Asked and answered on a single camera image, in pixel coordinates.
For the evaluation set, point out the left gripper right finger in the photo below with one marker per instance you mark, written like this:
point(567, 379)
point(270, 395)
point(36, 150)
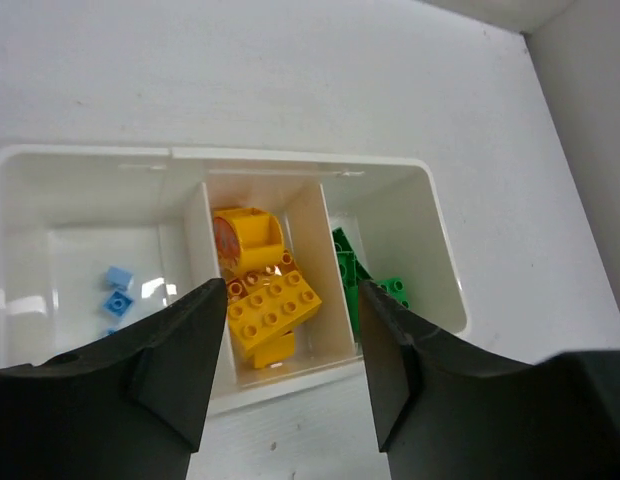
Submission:
point(444, 408)

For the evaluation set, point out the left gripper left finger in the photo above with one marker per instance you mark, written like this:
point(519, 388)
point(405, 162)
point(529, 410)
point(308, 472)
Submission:
point(131, 405)

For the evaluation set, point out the small blue lego brick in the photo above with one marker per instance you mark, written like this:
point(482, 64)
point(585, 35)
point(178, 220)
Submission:
point(118, 304)

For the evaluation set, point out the green lego brick square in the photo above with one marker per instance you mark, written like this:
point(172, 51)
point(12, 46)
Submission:
point(395, 287)

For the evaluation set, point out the yellow long lego brick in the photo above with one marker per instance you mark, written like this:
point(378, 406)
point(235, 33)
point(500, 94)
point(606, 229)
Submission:
point(270, 312)

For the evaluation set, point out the orange lego brick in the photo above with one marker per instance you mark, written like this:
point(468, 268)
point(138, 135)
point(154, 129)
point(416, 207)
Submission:
point(241, 286)

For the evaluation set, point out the yellow round lego piece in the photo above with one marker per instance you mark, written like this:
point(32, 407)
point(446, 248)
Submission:
point(247, 239)

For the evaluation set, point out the light blue lego brick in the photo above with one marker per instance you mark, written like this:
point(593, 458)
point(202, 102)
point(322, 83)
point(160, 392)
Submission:
point(118, 278)

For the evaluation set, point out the white three-compartment container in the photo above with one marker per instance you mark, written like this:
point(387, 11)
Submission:
point(95, 238)

